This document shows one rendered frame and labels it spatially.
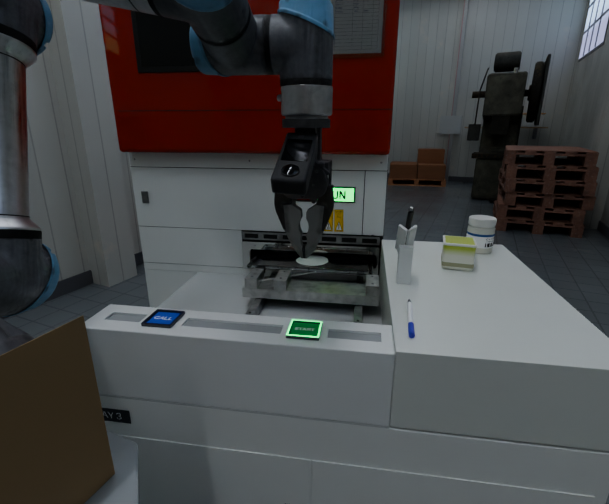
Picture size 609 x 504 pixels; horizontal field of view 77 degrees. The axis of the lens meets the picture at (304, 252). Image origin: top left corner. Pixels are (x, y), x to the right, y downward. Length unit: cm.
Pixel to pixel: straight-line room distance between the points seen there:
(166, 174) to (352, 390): 92
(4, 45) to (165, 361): 54
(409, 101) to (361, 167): 929
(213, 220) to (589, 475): 108
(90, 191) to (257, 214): 238
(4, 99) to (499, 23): 1012
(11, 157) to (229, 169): 66
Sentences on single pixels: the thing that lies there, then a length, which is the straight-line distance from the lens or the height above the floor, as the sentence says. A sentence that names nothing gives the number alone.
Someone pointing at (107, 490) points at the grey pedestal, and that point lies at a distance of 68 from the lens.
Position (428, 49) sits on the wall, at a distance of 1049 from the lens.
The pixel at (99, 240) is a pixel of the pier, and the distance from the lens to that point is 355.
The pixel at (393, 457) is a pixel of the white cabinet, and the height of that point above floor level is 76.
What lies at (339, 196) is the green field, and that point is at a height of 109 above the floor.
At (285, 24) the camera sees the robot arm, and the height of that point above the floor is 142.
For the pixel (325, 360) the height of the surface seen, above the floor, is 94.
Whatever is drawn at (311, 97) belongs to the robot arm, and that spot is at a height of 133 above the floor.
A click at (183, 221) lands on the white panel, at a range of 133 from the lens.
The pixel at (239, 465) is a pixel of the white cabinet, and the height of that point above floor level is 70.
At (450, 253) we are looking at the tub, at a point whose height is 101.
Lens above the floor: 130
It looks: 18 degrees down
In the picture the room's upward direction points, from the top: straight up
